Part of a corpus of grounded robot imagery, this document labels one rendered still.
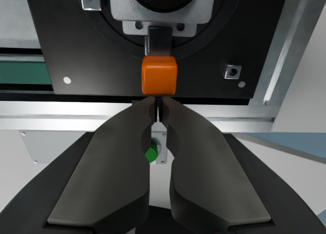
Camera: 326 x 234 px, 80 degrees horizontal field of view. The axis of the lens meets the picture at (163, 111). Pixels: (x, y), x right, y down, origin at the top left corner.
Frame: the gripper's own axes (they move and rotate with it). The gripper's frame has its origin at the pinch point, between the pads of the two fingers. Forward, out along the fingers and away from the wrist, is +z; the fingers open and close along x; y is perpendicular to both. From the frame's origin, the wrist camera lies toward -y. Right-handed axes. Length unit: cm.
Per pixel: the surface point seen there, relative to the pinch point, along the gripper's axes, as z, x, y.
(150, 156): 10.1, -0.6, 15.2
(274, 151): 21.4, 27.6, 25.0
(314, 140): 107, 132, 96
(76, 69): 10.3, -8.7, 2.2
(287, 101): 21.3, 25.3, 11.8
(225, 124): 11.3, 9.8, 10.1
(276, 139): 107, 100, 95
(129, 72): 10.3, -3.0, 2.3
